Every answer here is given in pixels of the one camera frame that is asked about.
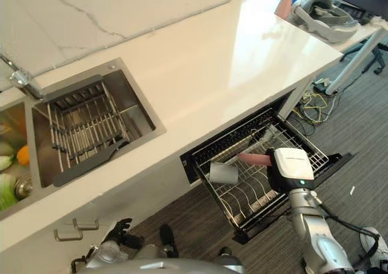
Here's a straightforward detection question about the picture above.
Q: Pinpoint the chrome faucet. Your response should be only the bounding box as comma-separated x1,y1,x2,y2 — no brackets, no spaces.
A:
0,52,45,99

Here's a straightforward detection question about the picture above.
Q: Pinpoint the yellow floor cable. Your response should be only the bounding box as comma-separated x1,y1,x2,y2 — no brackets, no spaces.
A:
302,91,330,124

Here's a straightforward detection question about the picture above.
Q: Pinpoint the green cabbage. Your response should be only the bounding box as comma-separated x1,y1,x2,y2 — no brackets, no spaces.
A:
0,173,18,212

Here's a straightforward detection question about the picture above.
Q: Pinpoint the pink dish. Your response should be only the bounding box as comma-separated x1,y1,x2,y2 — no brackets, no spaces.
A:
236,152,273,167

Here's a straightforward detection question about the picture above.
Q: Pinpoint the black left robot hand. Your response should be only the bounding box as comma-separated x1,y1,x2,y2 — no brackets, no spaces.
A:
106,218,145,251

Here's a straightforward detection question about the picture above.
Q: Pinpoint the black dishwasher drawer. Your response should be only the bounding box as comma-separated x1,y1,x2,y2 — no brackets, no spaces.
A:
179,87,354,245

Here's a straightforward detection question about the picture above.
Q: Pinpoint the steel cabinet handle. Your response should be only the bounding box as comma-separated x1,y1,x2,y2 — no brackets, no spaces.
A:
53,229,84,242
72,217,100,231

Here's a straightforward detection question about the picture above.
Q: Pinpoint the white desk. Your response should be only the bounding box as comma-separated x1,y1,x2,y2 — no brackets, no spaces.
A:
326,21,388,95

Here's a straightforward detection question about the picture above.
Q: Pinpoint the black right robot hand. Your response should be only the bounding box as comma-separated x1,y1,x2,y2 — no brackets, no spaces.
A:
265,147,316,193

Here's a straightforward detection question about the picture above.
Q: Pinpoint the steel sink strainer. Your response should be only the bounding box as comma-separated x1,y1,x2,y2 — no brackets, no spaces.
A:
14,175,34,201

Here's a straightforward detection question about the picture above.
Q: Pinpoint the power strip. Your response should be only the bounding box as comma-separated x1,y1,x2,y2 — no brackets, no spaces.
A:
313,78,333,95

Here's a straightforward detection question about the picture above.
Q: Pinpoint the white cup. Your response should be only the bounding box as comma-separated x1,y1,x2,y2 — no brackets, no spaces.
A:
209,162,239,185

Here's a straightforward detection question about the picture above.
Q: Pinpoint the silver robot body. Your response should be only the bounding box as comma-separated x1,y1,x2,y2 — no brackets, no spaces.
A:
84,245,244,274

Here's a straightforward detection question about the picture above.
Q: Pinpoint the dark robot foot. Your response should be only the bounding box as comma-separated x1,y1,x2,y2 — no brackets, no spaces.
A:
217,246,241,260
159,224,180,257

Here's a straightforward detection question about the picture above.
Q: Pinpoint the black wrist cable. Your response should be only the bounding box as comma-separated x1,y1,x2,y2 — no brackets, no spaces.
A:
317,201,381,266

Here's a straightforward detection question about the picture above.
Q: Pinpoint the orange fruit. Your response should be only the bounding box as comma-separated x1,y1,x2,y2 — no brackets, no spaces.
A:
16,145,31,166

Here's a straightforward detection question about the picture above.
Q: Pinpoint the grey sink drain rack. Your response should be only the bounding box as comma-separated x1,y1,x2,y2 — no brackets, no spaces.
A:
42,74,132,187

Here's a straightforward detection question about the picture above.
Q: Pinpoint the dark right robot foot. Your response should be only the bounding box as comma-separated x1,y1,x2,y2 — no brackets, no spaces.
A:
217,246,241,260

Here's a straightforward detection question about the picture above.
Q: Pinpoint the steel sink basin with vegetables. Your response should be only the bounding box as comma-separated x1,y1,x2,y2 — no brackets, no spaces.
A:
0,102,35,221

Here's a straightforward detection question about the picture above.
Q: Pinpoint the grey VR headset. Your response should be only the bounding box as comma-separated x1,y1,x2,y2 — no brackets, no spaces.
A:
292,0,359,44

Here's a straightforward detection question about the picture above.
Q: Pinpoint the pale green bok choy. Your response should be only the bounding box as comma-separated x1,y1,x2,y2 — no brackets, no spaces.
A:
0,155,16,174

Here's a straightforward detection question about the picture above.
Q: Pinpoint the black chair base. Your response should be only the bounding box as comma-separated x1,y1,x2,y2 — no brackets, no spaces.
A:
340,41,388,75

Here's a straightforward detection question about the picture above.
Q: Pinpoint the wire dish rack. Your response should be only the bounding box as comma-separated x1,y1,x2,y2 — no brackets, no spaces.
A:
192,108,330,230

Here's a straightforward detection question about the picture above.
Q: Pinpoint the dark left robot foot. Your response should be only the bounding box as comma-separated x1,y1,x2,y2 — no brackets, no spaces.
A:
159,224,180,257

